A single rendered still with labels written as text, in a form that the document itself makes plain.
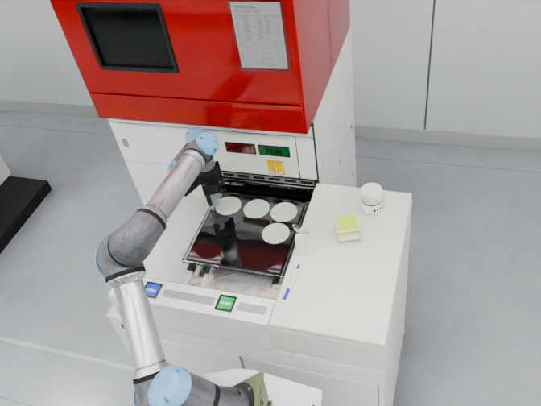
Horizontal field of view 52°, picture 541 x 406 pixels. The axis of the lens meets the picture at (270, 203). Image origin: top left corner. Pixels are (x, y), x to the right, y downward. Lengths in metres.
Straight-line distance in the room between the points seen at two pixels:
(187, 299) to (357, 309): 0.53
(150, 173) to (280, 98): 0.78
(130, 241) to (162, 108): 0.63
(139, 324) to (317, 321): 0.51
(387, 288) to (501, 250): 1.51
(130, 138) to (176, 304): 0.76
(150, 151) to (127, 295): 0.81
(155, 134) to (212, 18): 0.63
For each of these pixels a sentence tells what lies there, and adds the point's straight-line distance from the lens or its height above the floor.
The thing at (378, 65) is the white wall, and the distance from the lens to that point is 3.49.
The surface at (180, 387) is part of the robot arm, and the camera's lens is 1.48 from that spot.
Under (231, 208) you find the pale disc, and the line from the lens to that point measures 2.12.
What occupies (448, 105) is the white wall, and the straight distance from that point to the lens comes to 3.60.
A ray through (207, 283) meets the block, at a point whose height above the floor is 0.91.
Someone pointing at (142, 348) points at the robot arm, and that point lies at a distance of 1.62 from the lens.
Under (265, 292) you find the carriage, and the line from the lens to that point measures 1.87.
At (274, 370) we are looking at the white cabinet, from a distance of 1.93.
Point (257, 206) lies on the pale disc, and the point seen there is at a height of 0.90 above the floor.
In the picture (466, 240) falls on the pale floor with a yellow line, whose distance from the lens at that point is 3.19.
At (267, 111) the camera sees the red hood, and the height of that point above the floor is 1.31.
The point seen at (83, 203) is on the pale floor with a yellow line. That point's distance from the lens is 3.84.
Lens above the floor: 2.37
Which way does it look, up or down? 44 degrees down
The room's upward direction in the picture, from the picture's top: 11 degrees counter-clockwise
